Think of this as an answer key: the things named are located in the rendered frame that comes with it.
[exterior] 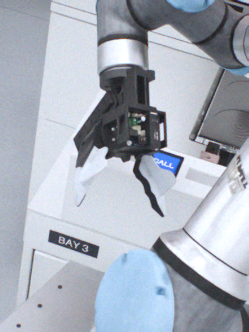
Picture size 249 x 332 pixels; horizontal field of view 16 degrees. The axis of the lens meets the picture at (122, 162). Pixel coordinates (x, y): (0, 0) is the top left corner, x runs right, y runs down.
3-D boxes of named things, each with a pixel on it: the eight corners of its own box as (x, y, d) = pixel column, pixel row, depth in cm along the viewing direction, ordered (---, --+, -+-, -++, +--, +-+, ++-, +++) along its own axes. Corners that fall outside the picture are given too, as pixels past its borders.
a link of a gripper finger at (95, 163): (82, 183, 112) (113, 135, 117) (57, 193, 117) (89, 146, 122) (98, 200, 113) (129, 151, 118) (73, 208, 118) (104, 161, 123)
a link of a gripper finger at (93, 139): (73, 158, 118) (103, 115, 123) (67, 161, 119) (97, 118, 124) (97, 181, 119) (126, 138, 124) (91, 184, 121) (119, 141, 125)
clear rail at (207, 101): (229, 45, 183) (230, 39, 182) (235, 47, 183) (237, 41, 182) (187, 141, 154) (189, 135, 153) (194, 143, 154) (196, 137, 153)
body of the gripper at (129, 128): (125, 144, 116) (122, 60, 119) (89, 159, 123) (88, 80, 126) (169, 152, 120) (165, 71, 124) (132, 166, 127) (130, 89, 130)
